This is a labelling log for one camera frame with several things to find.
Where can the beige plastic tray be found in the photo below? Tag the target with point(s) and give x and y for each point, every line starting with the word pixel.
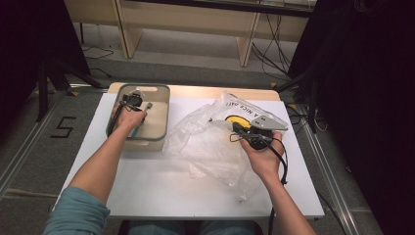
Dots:
pixel 158 120

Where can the black tripod stand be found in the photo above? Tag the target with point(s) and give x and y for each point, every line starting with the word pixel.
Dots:
pixel 42 94
pixel 313 94

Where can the person's right hand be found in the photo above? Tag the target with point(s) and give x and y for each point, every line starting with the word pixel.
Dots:
pixel 266 161

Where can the white table cover sheet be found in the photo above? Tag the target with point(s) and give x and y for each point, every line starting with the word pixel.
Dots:
pixel 176 196

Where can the blue grey toothbrush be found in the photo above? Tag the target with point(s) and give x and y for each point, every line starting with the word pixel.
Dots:
pixel 149 105

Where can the person's right leg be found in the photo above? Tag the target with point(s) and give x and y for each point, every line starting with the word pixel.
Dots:
pixel 228 228

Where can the dark curtain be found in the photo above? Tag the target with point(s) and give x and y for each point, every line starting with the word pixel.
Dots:
pixel 26 39
pixel 375 98

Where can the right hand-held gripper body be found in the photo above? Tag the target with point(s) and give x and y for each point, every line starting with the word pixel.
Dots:
pixel 264 123

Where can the teal shirt sleeve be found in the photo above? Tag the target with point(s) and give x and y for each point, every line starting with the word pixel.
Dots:
pixel 76 212

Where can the person's left hand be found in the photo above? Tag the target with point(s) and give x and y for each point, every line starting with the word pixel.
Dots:
pixel 129 120

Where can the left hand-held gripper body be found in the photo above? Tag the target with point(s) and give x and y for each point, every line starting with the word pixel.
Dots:
pixel 133 99

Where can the clear printed plastic bag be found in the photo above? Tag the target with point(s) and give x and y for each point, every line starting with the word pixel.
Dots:
pixel 202 143

